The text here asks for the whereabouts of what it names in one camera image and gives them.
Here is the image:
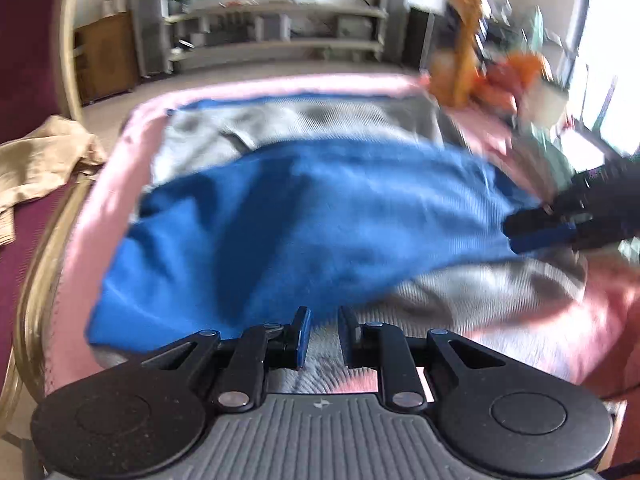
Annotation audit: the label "orange juice bottle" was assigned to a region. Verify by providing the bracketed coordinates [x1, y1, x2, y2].
[430, 0, 488, 108]

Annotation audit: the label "pink printed blanket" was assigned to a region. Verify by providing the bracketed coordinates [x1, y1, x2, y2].
[42, 72, 640, 403]

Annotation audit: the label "brown wooden cabinet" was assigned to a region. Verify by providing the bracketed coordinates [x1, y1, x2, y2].
[74, 10, 141, 106]

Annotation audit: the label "curved silver television stand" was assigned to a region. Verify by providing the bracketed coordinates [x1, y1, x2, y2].
[165, 0, 388, 73]

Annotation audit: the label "grey and blue waffle sweater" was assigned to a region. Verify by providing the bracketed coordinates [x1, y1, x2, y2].
[87, 91, 588, 396]

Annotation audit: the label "beige garment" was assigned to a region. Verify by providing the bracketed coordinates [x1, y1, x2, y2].
[0, 115, 108, 248]

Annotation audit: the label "silver tower speaker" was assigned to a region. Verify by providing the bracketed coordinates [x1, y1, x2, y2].
[131, 0, 168, 78]
[382, 0, 411, 63]

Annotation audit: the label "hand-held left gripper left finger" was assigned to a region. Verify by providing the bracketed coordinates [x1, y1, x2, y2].
[142, 306, 312, 413]

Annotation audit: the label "glass sliding doors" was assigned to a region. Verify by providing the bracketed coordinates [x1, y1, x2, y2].
[570, 0, 640, 156]

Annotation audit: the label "black drawer cabinet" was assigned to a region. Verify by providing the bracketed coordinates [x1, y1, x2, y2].
[404, 6, 441, 68]

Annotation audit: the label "large orange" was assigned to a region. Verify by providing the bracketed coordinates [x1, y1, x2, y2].
[505, 52, 555, 91]

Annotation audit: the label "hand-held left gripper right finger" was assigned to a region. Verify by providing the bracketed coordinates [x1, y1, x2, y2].
[338, 306, 506, 413]

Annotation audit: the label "maroon banquet chair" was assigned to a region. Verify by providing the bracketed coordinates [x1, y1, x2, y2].
[0, 0, 108, 461]

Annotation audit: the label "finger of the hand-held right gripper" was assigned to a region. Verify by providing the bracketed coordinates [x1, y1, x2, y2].
[502, 192, 591, 237]
[510, 217, 591, 255]

